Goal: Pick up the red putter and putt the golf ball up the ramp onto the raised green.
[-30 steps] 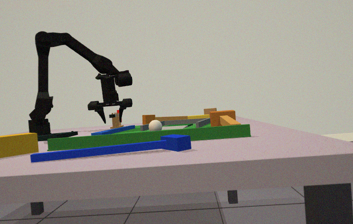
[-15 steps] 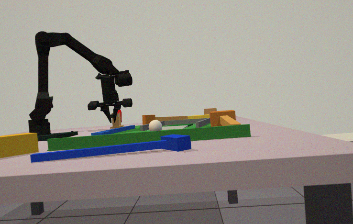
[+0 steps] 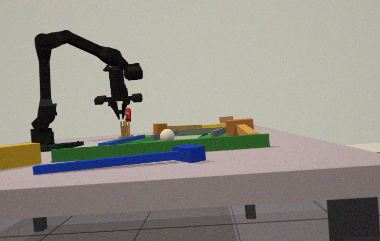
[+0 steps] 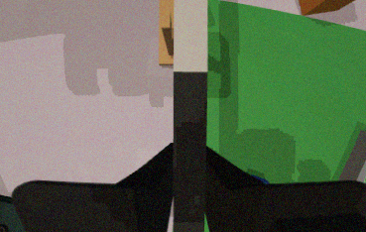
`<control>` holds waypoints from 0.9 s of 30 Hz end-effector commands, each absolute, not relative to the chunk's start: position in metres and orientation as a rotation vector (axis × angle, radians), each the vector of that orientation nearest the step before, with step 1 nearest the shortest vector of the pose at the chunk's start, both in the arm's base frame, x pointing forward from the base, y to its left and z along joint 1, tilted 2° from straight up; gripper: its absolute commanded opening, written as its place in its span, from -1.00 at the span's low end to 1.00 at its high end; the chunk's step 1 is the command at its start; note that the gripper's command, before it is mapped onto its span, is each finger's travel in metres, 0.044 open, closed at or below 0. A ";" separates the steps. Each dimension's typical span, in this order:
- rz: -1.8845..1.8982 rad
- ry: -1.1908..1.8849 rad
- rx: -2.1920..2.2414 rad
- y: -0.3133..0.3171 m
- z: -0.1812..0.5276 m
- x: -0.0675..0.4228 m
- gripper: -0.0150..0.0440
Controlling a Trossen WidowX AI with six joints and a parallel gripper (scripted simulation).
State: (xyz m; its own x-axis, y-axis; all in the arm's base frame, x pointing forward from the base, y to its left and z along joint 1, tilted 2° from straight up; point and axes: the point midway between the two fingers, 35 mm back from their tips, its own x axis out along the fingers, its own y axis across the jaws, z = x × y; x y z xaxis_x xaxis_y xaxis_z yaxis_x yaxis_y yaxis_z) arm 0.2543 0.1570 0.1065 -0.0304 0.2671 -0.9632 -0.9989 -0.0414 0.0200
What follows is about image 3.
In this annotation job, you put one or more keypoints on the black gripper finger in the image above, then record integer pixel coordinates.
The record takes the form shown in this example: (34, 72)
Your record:
(124, 108)
(115, 109)

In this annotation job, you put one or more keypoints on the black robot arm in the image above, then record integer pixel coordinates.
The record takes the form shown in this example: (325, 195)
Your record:
(41, 133)

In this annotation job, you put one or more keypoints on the white ball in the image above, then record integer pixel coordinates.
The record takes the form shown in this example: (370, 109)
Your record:
(167, 135)

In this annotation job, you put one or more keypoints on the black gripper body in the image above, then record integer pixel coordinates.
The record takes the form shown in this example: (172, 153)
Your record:
(118, 94)

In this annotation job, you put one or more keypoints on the red putter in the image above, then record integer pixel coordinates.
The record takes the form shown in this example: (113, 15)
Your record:
(127, 114)

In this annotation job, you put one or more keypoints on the green flat mat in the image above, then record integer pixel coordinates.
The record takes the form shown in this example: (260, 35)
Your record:
(148, 139)

